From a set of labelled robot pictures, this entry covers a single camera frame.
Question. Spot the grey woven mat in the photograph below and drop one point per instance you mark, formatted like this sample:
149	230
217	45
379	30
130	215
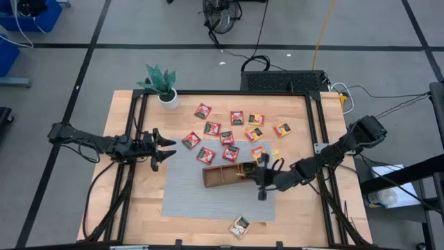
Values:
194	201

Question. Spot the silver mounting plate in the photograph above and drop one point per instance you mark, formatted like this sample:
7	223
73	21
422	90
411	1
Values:
318	147

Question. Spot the grey metal cart base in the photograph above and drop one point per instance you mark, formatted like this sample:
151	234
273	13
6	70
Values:
15	82

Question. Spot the blue plastic bin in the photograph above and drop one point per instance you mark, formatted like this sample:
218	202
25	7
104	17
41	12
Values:
48	19
7	57

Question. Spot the white cardboard box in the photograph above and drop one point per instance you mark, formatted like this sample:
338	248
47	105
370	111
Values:
388	171

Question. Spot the wooden three-compartment tray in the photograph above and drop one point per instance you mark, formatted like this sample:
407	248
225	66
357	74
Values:
218	176

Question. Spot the black aluminium table frame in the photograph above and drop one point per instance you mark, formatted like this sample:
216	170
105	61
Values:
225	93

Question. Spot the black perforated computer case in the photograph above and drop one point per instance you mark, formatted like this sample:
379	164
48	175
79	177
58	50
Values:
281	81

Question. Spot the red tea packet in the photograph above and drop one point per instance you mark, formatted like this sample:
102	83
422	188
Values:
191	140
212	128
227	137
206	155
231	153
202	111
237	118

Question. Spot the snake plant in white pot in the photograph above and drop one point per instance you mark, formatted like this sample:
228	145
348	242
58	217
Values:
169	100

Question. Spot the yellow power plug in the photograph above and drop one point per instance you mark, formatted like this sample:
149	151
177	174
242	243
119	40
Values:
342	99

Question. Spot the black device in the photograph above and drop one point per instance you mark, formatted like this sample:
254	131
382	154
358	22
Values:
31	7

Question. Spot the black floor fan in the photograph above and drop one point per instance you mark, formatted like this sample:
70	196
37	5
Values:
222	15

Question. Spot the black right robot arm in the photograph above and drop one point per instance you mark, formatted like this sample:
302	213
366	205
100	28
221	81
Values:
347	144

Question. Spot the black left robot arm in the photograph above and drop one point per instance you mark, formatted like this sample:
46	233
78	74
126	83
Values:
86	140

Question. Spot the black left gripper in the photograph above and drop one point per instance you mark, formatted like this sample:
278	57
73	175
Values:
147	147

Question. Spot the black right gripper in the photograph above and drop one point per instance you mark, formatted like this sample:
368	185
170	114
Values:
277	180

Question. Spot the black metal stand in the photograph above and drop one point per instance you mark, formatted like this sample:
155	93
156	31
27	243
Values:
399	175

